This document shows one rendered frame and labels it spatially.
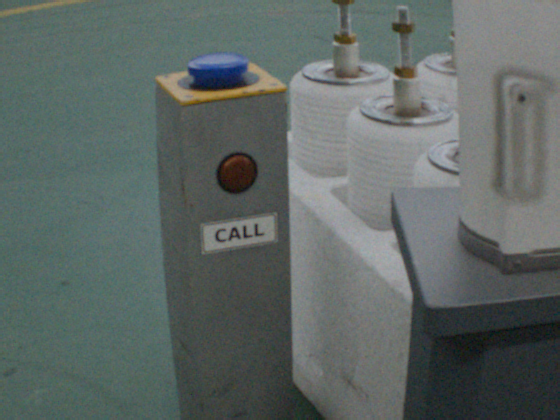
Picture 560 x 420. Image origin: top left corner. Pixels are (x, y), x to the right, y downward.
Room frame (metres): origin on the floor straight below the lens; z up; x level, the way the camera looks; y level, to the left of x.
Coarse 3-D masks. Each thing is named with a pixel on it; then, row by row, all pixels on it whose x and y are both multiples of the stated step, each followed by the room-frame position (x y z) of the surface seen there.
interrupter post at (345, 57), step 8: (336, 48) 1.02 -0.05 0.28; (344, 48) 1.02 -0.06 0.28; (352, 48) 1.02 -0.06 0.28; (336, 56) 1.02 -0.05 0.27; (344, 56) 1.02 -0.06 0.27; (352, 56) 1.02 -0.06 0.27; (336, 64) 1.02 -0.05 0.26; (344, 64) 1.02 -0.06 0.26; (352, 64) 1.02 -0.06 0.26; (336, 72) 1.02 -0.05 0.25; (344, 72) 1.02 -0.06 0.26; (352, 72) 1.02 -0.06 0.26
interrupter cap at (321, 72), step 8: (312, 64) 1.05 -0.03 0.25; (320, 64) 1.05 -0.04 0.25; (328, 64) 1.05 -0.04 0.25; (360, 64) 1.05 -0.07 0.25; (368, 64) 1.05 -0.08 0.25; (376, 64) 1.05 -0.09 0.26; (304, 72) 1.02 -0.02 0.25; (312, 72) 1.03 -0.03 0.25; (320, 72) 1.03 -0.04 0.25; (328, 72) 1.04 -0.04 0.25; (360, 72) 1.04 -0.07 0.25; (368, 72) 1.03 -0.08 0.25; (376, 72) 1.02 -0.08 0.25; (384, 72) 1.03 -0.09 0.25; (312, 80) 1.01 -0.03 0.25; (320, 80) 1.00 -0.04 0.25; (328, 80) 1.00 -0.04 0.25; (336, 80) 1.00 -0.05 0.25; (344, 80) 1.00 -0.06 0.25; (352, 80) 1.00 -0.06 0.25; (360, 80) 1.00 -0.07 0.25; (368, 80) 1.00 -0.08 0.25; (376, 80) 1.00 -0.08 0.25; (384, 80) 1.01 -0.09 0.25
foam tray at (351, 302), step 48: (288, 144) 1.06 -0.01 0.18; (336, 192) 0.95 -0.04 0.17; (336, 240) 0.86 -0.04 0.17; (384, 240) 0.84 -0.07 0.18; (336, 288) 0.86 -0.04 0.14; (384, 288) 0.77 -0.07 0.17; (336, 336) 0.86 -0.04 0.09; (384, 336) 0.77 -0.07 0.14; (336, 384) 0.85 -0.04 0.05; (384, 384) 0.77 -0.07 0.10
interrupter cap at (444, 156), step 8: (440, 144) 0.83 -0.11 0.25; (448, 144) 0.83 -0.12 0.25; (456, 144) 0.83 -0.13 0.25; (432, 152) 0.81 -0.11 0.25; (440, 152) 0.81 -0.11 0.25; (448, 152) 0.82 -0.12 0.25; (456, 152) 0.82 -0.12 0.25; (432, 160) 0.80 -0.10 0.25; (440, 160) 0.80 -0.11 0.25; (448, 160) 0.80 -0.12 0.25; (456, 160) 0.80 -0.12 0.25; (440, 168) 0.79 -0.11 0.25; (448, 168) 0.78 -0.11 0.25; (456, 168) 0.78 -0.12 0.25
